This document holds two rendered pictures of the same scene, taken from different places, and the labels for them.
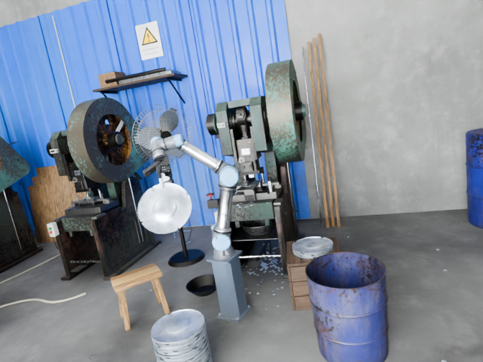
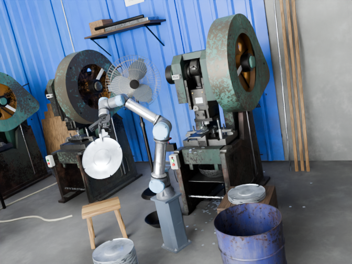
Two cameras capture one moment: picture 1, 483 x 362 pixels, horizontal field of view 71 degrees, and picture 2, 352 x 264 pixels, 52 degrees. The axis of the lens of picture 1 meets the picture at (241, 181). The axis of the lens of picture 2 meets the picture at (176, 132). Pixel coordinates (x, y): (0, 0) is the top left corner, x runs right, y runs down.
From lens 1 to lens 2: 0.82 m
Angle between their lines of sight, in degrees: 16
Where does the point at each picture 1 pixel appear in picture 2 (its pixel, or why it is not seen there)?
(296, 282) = not seen: hidden behind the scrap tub
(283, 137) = (223, 91)
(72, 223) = (64, 156)
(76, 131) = (61, 82)
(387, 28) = not seen: outside the picture
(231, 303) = (169, 237)
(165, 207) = (102, 158)
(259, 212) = (209, 157)
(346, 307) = (237, 252)
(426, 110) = not seen: outside the picture
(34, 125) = (44, 66)
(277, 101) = (215, 58)
